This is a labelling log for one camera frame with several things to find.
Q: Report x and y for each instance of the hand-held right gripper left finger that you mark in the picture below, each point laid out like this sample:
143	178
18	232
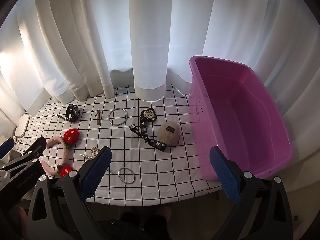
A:
96	172

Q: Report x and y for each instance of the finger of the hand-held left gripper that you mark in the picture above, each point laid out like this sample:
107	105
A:
36	147
6	146

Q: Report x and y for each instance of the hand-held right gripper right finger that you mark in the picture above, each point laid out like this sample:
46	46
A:
225	172

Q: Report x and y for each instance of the pink fuzzy strawberry headband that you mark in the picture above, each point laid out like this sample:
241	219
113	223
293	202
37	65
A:
70	136

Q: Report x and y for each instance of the purple plastic basin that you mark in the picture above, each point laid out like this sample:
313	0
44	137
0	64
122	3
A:
237	120

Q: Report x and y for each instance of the black embroidered badge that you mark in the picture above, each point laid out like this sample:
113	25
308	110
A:
149	115

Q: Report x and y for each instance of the person's left hand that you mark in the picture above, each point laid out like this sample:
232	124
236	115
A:
22	213

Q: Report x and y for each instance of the white plastic device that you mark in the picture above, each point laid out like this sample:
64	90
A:
21	126

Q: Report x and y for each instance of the white checkered tablecloth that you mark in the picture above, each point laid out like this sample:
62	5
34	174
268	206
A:
140	160

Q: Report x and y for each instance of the black wristwatch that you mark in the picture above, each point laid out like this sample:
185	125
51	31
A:
72	112

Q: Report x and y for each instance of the brown hair clip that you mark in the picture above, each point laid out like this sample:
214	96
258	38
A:
98	117

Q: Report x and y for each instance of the large silver bangle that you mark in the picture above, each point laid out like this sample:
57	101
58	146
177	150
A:
110	116

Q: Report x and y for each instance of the beige plush ball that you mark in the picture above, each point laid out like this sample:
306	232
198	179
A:
170	133

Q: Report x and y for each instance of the cream thick curtain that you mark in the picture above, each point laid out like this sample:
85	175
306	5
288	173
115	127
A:
75	55

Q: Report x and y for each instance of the white sheer curtain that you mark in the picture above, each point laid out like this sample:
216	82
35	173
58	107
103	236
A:
175	30

